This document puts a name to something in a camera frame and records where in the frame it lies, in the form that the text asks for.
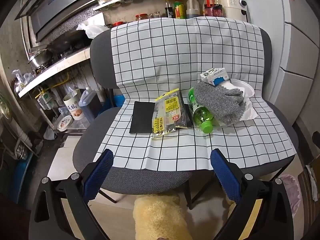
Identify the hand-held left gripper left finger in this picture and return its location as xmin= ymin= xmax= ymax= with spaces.
xmin=30 ymin=149 xmax=114 ymax=240

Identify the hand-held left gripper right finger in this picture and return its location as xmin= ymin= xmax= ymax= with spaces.
xmin=210 ymin=148 xmax=294 ymax=240

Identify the grey knitted glove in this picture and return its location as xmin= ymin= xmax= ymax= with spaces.
xmin=194 ymin=82 xmax=247 ymax=125

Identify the green plastic bottle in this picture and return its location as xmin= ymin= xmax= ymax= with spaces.
xmin=188 ymin=87 xmax=220 ymax=133

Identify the white printed bowl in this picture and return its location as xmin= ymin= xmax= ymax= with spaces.
xmin=55 ymin=115 xmax=74 ymax=130

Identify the dark snack packet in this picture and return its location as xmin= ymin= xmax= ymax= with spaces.
xmin=175 ymin=102 xmax=193 ymax=129

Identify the white paper napkin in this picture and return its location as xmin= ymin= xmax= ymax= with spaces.
xmin=235 ymin=96 xmax=259 ymax=120

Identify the blue plastic jug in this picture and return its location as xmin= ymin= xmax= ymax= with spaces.
xmin=79 ymin=87 xmax=103 ymax=122

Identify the yellow plush slipper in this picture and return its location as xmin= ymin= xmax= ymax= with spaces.
xmin=132 ymin=194 xmax=193 ymax=240

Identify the white printed bucket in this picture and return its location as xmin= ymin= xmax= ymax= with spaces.
xmin=62 ymin=89 xmax=84 ymax=120

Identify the blue plastic basin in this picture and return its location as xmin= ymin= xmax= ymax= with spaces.
xmin=105 ymin=95 xmax=124 ymax=108

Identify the steel bowl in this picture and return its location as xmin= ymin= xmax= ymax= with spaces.
xmin=14 ymin=144 xmax=30 ymax=160

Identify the yellow snack packet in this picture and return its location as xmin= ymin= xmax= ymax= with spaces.
xmin=152 ymin=88 xmax=185 ymax=138

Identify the white green valve box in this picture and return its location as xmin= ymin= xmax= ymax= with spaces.
xmin=37 ymin=91 xmax=54 ymax=109

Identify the blue white milk carton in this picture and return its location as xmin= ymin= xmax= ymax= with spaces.
xmin=200 ymin=67 xmax=230 ymax=87

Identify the grey office chair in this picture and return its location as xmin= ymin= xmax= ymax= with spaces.
xmin=72 ymin=17 xmax=299 ymax=210

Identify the white kitchen counter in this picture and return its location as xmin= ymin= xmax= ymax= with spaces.
xmin=17 ymin=46 xmax=92 ymax=98

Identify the clear plastic bags bundle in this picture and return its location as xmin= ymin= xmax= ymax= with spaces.
xmin=11 ymin=69 xmax=33 ymax=90

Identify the white black checkered cloth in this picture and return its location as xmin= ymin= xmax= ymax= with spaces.
xmin=93 ymin=16 xmax=297 ymax=171

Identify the steel pot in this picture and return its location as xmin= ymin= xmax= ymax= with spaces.
xmin=27 ymin=49 xmax=52 ymax=68

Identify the black wok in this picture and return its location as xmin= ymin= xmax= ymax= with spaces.
xmin=46 ymin=29 xmax=90 ymax=53

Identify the white plastic bag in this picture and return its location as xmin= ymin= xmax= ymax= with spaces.
xmin=76 ymin=22 xmax=110 ymax=39

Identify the white refrigerator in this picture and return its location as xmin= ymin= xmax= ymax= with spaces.
xmin=235 ymin=0 xmax=320 ymax=130

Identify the red sauce jar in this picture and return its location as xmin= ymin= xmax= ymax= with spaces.
xmin=204 ymin=4 xmax=223 ymax=17

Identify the dark liquid jug red cap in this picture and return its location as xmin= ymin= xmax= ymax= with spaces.
xmin=186 ymin=0 xmax=202 ymax=19

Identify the steel range hood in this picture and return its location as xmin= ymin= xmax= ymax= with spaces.
xmin=15 ymin=0 xmax=99 ymax=43

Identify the white kitchen appliance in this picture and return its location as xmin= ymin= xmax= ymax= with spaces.
xmin=216 ymin=0 xmax=248 ymax=22

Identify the green yellow bottle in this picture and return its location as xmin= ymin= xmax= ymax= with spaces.
xmin=174 ymin=0 xmax=187 ymax=19

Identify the dark sauce bottle yellow cap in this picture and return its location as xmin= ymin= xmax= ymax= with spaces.
xmin=164 ymin=0 xmax=175 ymax=18

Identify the yellow hose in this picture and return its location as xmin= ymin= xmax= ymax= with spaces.
xmin=35 ymin=74 xmax=69 ymax=98

